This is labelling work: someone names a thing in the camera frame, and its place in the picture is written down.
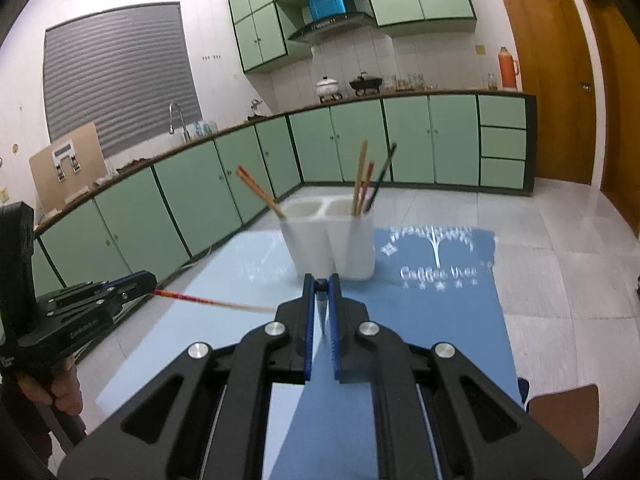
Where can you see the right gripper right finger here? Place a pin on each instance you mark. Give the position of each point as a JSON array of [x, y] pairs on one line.
[[349, 359]]

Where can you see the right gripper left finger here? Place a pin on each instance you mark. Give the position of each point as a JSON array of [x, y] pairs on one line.
[[292, 360]]

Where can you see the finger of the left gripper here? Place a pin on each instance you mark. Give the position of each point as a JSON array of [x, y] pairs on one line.
[[131, 287]]

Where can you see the red orange chopstick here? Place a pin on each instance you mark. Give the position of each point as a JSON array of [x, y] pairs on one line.
[[210, 302]]

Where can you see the plain bamboo chopstick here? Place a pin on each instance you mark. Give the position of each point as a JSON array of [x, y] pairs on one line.
[[358, 179]]

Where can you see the black chopstick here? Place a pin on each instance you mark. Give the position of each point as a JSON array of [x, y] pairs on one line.
[[321, 290], [381, 177]]

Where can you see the green lower kitchen cabinets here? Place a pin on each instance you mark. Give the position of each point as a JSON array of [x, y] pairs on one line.
[[168, 210]]

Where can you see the green kitchen cabinets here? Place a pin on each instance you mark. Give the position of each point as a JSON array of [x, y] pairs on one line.
[[168, 210], [272, 33]]

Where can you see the green upper kitchen cabinets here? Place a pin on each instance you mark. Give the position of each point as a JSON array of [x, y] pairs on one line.
[[272, 33]]

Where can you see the person's left hand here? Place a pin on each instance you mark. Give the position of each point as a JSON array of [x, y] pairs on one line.
[[64, 392]]

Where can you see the light blue table mat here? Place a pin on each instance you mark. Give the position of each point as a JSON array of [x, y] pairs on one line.
[[254, 268]]

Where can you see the dark blue table mat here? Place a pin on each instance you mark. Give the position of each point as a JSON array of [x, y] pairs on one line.
[[441, 395]]

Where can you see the white utensil holder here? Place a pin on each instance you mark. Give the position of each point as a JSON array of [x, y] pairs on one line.
[[323, 238]]

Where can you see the red chopstick left compartment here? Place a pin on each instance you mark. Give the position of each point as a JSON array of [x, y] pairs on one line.
[[259, 192]]

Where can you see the cardboard box on counter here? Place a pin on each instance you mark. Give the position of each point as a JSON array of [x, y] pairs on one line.
[[68, 167]]

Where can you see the red chopstick in holder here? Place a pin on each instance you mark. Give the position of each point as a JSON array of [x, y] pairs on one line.
[[364, 187]]

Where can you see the black chopstick in holder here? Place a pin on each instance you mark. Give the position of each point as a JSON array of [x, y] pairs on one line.
[[381, 177]]

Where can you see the grey window blind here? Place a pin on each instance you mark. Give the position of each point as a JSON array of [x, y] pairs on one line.
[[120, 69]]

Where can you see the brown wooden stool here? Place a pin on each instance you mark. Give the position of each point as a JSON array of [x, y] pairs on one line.
[[572, 417]]

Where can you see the white cooking pot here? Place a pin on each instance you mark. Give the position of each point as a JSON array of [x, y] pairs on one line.
[[328, 89]]

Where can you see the black wok pan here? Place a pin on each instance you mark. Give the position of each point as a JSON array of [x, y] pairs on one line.
[[365, 84]]

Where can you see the black range hood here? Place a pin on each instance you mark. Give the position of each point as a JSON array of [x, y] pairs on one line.
[[334, 25]]

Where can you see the orange thermos flask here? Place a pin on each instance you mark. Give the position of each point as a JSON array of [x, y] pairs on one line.
[[509, 69]]

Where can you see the blue box above hood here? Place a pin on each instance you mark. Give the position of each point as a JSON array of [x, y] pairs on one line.
[[323, 8]]

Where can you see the brown wooden door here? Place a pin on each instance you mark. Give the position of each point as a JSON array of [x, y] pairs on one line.
[[619, 57], [555, 67]]

